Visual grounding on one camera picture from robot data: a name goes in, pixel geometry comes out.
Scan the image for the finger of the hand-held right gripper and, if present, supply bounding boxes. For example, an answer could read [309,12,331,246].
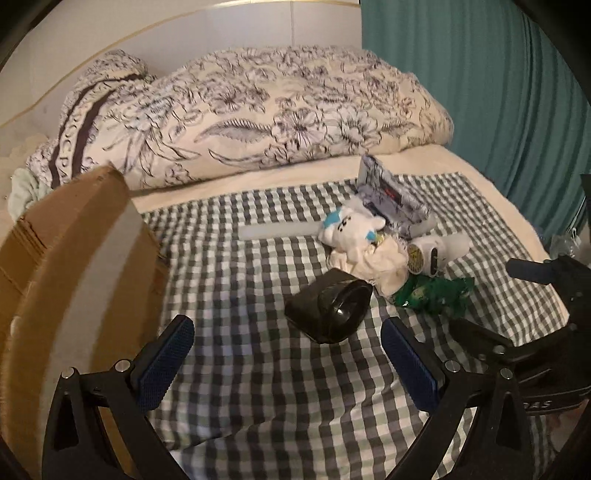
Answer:
[449,318,514,364]
[505,257,561,285]

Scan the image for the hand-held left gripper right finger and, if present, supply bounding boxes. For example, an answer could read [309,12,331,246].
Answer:
[381,316,539,480]

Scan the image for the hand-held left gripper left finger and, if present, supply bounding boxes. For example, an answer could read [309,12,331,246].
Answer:
[41,315,195,480]

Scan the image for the white cloth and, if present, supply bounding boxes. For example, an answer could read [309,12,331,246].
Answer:
[329,233,411,296]

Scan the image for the black pouch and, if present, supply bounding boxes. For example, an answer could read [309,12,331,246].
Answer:
[284,269,375,344]

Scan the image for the cardboard box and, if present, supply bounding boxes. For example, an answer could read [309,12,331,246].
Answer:
[0,165,169,480]

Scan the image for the blue patterned tissue pack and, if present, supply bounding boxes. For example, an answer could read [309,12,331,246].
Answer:
[358,154,432,234]

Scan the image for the green snack packet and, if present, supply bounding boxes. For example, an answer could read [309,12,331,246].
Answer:
[392,276,476,319]

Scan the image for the white lint remover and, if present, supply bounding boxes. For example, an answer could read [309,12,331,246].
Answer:
[405,232,472,278]

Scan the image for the green checked cloth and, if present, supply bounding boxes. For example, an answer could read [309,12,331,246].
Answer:
[139,172,571,480]

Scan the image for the white plush toy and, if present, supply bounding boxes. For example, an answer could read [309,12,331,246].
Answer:
[318,205,386,247]

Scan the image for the translucent plastic strip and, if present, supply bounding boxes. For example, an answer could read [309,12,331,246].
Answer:
[239,222,324,241]

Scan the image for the teal curtain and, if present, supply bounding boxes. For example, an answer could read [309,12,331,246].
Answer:
[360,0,591,241]

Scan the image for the light green cloth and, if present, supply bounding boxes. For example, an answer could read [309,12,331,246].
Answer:
[7,166,51,220]

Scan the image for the floral quilt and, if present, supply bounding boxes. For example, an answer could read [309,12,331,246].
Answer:
[25,45,455,191]

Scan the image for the floral pillow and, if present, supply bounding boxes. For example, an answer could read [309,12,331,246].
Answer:
[60,48,151,107]

